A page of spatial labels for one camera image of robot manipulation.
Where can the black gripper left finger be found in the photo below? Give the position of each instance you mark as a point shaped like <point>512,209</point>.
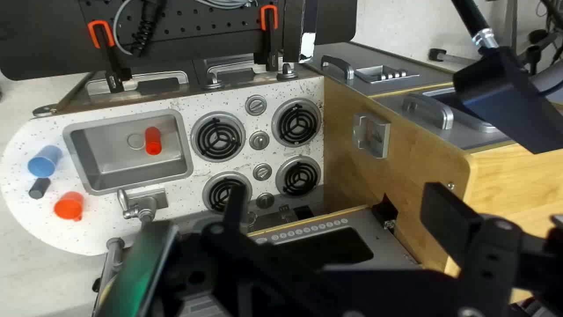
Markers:
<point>234,206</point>

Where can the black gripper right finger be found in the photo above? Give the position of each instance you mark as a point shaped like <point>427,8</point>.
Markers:
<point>457,223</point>

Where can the light blue plastic cup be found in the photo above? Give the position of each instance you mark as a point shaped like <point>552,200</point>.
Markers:
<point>44,163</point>

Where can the red plastic cup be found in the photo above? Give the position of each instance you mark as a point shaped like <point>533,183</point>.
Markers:
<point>153,142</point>

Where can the white toy stove sink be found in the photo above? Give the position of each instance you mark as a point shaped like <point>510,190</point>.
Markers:
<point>176,107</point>

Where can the orange plastic cup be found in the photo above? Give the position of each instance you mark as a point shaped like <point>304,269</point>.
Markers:
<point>69,207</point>

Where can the black coil stove burner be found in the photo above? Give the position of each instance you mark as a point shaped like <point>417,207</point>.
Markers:
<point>297,123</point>
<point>218,137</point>
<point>299,177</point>
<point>220,197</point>

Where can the grey round stove knob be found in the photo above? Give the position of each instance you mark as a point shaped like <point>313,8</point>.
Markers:
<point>259,140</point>
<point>255,107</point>
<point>262,172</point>
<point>264,202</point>

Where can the grey toy microwave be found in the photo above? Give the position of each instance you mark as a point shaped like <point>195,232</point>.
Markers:
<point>380,235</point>

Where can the grey toy faucet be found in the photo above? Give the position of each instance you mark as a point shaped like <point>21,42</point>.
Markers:
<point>139,204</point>

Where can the black pole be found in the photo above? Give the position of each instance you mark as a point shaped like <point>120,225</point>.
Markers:
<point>468,19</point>

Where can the wooden toy kitchen frame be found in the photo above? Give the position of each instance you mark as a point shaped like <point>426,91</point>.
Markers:
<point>410,177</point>

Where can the metal latch bracket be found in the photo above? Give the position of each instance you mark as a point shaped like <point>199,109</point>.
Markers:
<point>371,135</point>

